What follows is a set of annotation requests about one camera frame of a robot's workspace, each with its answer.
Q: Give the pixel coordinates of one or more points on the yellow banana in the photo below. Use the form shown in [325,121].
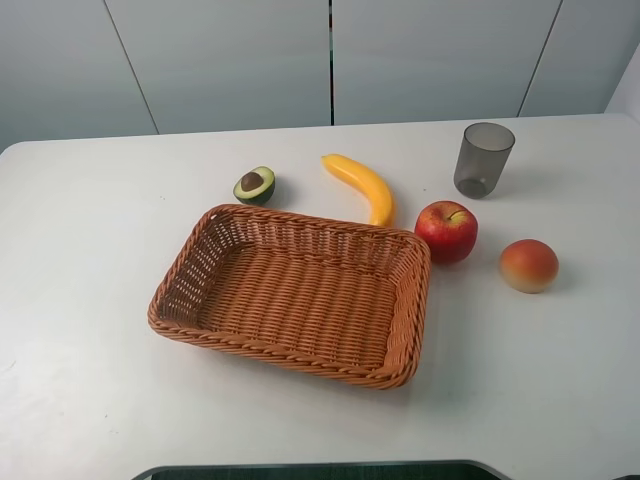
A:
[368,183]

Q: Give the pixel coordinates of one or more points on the halved avocado with pit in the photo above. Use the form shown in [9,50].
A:
[256,187]

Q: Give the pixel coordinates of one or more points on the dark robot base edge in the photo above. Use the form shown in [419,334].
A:
[447,469]

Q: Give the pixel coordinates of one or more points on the brown wicker basket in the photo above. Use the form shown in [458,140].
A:
[339,300]

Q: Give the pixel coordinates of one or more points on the orange red peach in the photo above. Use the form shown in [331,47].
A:
[529,266]

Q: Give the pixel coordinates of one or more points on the red apple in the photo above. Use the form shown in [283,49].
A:
[449,229]

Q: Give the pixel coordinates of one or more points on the grey translucent plastic cup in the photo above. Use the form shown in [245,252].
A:
[485,149]

